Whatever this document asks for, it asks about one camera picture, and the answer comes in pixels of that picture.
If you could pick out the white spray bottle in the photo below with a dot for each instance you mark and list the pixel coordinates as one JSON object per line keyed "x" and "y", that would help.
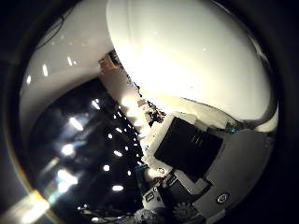
{"x": 187, "y": 56}

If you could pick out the cluttered storage shelf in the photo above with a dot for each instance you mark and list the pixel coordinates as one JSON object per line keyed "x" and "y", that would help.
{"x": 154, "y": 115}

